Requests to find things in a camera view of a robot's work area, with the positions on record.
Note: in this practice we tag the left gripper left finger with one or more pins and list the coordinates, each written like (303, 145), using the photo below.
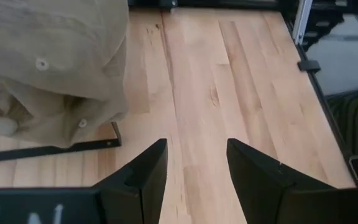
(73, 207)

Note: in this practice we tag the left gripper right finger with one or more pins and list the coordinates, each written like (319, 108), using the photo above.
(291, 202)

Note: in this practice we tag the tan baseball cap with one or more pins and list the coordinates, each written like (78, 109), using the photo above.
(48, 53)

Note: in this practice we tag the black metal mesh rack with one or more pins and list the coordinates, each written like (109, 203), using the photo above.
(57, 150)

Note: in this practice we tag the black table edge strip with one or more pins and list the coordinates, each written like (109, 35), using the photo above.
(322, 102)

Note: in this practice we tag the silver aluminium bar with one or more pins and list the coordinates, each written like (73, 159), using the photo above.
(301, 21)

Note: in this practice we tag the black aluminium frame rails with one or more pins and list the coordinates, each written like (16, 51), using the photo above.
(213, 3)

